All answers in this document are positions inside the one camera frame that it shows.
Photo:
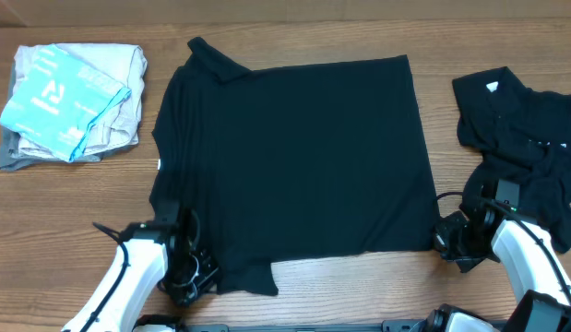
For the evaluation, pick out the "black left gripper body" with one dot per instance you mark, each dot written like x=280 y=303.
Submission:
x=189 y=278

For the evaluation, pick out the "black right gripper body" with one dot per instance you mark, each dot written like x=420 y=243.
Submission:
x=461 y=243

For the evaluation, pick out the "black t-shirt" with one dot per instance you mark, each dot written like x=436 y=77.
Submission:
x=294 y=162

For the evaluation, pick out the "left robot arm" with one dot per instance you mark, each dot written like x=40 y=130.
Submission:
x=164 y=253

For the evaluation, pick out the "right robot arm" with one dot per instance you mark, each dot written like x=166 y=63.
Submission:
x=499 y=231

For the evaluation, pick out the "folded beige shirt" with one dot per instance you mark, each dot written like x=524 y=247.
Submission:
x=121 y=92

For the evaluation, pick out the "folded light blue printed shirt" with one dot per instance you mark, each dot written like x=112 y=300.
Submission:
x=59 y=106

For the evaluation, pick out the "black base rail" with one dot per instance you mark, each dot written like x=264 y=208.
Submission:
x=294 y=328

